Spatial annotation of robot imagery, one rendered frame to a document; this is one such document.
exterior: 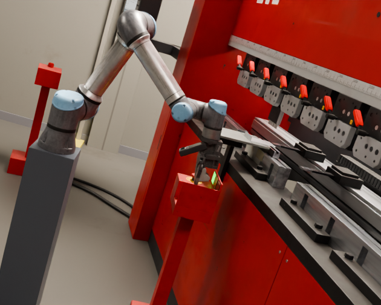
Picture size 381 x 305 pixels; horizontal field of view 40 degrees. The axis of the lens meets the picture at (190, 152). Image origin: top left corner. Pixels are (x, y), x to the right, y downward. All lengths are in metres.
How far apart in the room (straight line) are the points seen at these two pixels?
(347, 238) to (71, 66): 3.72
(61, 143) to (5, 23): 3.09
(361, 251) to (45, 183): 1.21
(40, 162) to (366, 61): 1.26
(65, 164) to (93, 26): 2.95
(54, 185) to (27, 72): 3.03
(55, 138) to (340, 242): 1.13
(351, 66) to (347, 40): 0.12
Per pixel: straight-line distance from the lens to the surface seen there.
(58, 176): 2.11
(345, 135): 1.79
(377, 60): 1.78
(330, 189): 2.29
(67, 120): 2.08
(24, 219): 2.21
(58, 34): 4.98
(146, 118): 4.98
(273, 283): 1.80
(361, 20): 1.93
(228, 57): 3.14
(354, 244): 1.67
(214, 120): 2.03
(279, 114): 2.32
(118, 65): 2.14
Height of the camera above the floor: 1.43
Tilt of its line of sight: 14 degrees down
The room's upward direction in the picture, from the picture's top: 18 degrees clockwise
